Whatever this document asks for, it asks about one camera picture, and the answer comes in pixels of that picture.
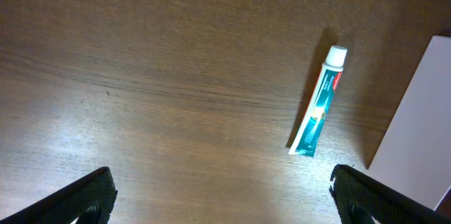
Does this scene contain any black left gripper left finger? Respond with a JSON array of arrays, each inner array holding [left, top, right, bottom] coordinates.
[[1, 166, 118, 224]]

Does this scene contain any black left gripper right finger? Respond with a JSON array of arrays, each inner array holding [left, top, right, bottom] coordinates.
[[330, 164, 450, 224]]

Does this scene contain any teal toothpaste tube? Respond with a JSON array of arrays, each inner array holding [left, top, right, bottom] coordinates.
[[288, 45, 347, 157]]

